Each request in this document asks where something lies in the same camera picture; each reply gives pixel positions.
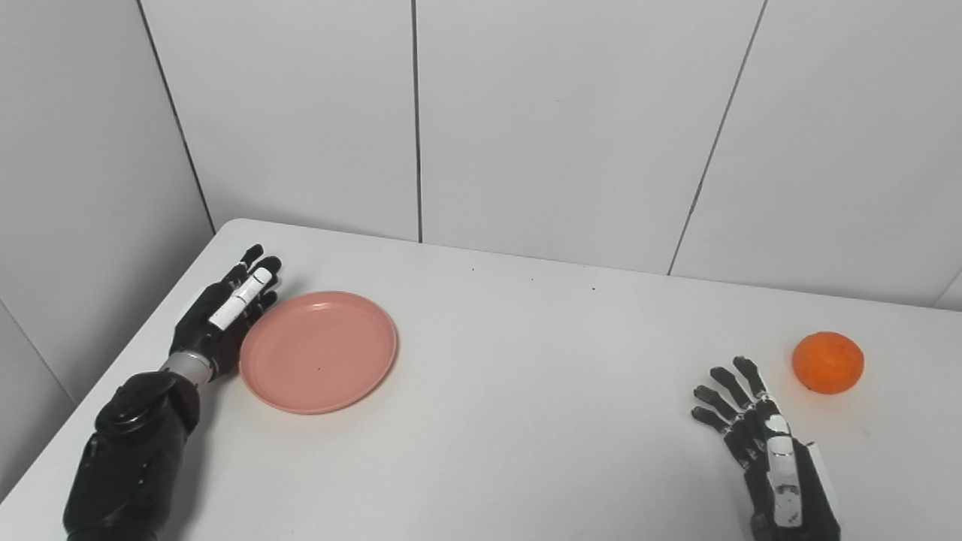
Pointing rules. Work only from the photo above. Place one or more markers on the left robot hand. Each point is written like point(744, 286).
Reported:
point(225, 308)

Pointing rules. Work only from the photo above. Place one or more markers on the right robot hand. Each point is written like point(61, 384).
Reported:
point(774, 458)

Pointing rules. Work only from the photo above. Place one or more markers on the orange fruit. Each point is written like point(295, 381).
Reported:
point(827, 362)

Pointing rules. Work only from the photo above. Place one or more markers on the pink round plate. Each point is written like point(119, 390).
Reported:
point(319, 352)

